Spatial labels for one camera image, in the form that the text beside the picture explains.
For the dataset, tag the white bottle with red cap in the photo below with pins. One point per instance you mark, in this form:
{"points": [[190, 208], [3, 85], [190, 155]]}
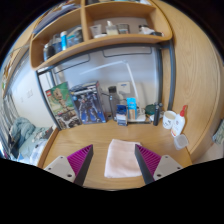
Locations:
{"points": [[178, 125]]}

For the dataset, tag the white rectangular box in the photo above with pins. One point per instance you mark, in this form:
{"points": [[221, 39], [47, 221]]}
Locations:
{"points": [[124, 88]]}

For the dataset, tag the dark green round object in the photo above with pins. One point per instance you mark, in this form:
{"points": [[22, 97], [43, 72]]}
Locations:
{"points": [[150, 109]]}

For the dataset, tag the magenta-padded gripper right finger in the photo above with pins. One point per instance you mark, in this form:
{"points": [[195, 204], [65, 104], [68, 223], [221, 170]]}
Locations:
{"points": [[166, 165]]}

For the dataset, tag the white arched desk lamp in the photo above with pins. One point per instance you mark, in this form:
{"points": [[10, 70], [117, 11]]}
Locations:
{"points": [[128, 68]]}

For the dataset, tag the white mug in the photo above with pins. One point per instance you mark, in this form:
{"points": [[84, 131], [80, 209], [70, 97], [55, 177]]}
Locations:
{"points": [[168, 120]]}

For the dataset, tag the clear glass bottle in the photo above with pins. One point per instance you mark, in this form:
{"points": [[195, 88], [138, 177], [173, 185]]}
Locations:
{"points": [[112, 103]]}

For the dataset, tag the pale pink towel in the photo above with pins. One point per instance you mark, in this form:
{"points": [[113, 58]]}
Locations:
{"points": [[121, 158]]}

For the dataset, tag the black cylindrical bottle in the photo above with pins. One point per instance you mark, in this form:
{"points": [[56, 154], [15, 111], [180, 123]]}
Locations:
{"points": [[157, 115]]}

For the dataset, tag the cyan card package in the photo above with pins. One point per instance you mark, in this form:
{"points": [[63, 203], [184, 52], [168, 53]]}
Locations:
{"points": [[131, 106]]}

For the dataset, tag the green tree figure toy box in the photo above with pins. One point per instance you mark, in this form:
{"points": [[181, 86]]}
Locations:
{"points": [[61, 105]]}

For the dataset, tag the small blue box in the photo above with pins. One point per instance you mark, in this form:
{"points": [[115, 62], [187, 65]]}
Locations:
{"points": [[122, 115]]}

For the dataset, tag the blue robot model kit box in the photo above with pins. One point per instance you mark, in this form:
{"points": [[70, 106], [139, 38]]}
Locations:
{"points": [[87, 103]]}

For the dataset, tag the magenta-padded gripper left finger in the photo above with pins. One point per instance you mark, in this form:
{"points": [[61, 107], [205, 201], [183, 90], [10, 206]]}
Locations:
{"points": [[57, 165]]}

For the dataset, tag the wooden shelf unit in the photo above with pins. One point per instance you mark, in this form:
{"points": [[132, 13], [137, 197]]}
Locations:
{"points": [[100, 43]]}

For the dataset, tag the clear plastic container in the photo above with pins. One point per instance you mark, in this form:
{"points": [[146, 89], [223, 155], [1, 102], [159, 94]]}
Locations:
{"points": [[181, 141]]}

